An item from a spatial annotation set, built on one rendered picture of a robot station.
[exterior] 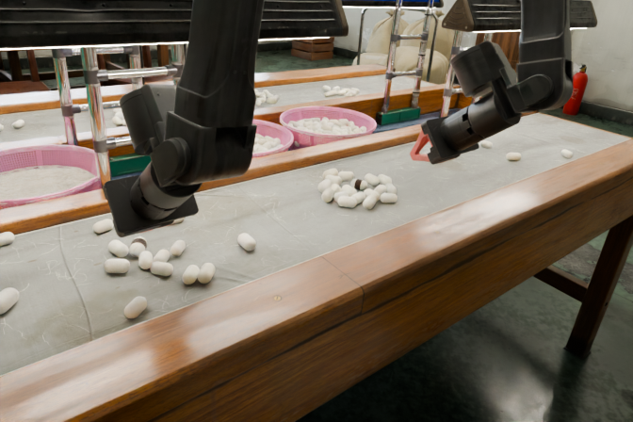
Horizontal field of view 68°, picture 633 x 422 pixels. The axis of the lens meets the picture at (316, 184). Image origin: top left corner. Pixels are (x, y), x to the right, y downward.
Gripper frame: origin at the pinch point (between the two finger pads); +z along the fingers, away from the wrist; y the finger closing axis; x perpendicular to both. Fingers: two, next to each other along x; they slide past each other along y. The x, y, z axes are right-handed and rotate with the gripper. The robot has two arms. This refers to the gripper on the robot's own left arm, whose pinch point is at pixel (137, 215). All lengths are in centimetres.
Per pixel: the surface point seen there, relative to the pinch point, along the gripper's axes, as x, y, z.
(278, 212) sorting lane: 4.4, -25.6, 6.6
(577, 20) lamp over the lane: -21, -125, -14
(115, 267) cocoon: 5.8, 4.0, 3.0
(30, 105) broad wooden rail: -49, -1, 70
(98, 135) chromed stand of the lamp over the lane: -17.9, -1.9, 14.9
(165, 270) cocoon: 8.5, -1.3, -0.3
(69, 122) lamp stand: -29.5, -2.4, 36.5
